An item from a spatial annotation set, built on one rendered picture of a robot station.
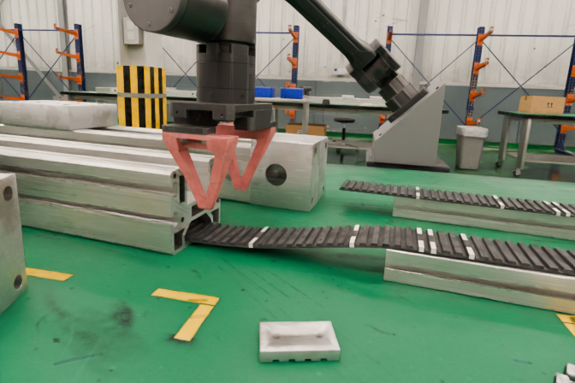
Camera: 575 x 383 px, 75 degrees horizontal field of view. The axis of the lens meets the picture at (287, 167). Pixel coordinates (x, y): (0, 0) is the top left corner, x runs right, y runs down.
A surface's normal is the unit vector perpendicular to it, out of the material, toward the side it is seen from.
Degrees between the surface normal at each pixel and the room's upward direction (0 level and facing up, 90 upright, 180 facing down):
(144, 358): 0
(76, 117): 90
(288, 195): 90
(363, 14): 90
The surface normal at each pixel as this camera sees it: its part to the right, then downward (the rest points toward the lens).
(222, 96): -0.01, 0.20
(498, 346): 0.04, -0.98
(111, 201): -0.30, 0.18
